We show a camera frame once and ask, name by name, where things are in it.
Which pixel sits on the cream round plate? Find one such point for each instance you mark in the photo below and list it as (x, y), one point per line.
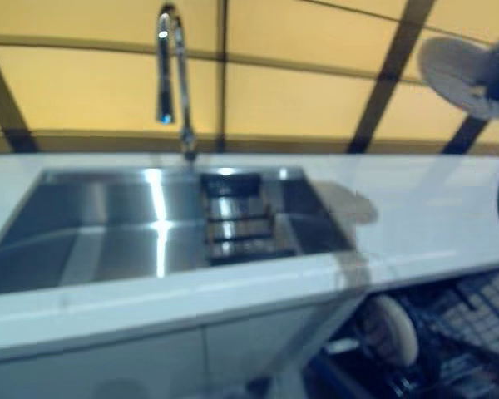
(449, 70)
(395, 336)

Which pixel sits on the yellow dark-framed window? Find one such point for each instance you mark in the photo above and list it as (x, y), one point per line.
(295, 95)

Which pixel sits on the black sink dish rack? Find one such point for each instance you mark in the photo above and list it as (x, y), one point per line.
(241, 245)

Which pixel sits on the chrome gooseneck faucet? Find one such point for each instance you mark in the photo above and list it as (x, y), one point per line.
(165, 83)

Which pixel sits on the white cabinet door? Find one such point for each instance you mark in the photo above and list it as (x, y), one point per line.
(87, 365)
(258, 345)

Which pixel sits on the stainless steel sink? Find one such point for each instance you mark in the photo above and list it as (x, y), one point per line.
(108, 232)

